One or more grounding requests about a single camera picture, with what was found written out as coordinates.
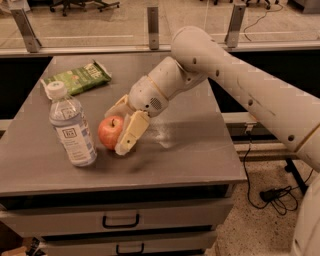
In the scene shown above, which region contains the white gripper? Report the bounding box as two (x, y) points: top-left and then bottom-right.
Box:
(104, 76), (169, 156)

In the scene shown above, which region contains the red apple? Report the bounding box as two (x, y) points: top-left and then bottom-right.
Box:
(98, 115), (124, 150)

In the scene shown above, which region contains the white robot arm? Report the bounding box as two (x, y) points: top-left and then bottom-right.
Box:
(105, 26), (320, 172)

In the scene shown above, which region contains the clear plastic water bottle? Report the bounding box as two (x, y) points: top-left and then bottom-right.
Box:
(45, 81), (97, 167)

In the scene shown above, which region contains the green snack bag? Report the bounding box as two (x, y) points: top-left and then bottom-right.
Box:
(41, 60), (112, 95)

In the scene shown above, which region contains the grey drawer cabinet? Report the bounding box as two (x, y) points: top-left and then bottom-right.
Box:
(0, 51), (248, 256)

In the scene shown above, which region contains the black office chair base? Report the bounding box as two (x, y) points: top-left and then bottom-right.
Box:
(49, 0), (120, 17)

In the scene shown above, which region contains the black stand leg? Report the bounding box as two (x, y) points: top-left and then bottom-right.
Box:
(285, 158), (308, 195)

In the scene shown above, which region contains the middle metal railing bracket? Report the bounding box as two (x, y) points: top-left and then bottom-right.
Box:
(147, 7), (159, 50)

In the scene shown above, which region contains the metal railing bracket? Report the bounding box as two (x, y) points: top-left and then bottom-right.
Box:
(8, 0), (42, 53)
(225, 3), (246, 48)
(147, 7), (159, 50)

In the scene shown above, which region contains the upper black drawer handle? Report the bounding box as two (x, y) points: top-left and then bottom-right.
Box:
(102, 213), (140, 229)

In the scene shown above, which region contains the black drawer handle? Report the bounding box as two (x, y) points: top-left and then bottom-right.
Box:
(116, 243), (145, 256)
(102, 213), (140, 229)

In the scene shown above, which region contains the lower black drawer handle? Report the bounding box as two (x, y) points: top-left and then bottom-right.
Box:
(116, 243), (145, 256)

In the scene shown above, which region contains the right metal railing bracket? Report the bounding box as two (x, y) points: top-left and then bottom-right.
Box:
(225, 3), (246, 48)

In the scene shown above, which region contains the left metal railing bracket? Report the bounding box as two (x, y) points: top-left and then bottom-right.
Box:
(8, 0), (42, 53)

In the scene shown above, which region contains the black cable with adapter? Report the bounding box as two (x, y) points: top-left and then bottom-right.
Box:
(242, 131), (315, 216)

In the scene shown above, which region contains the black floor cable behind glass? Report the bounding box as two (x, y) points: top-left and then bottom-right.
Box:
(242, 3), (284, 43)

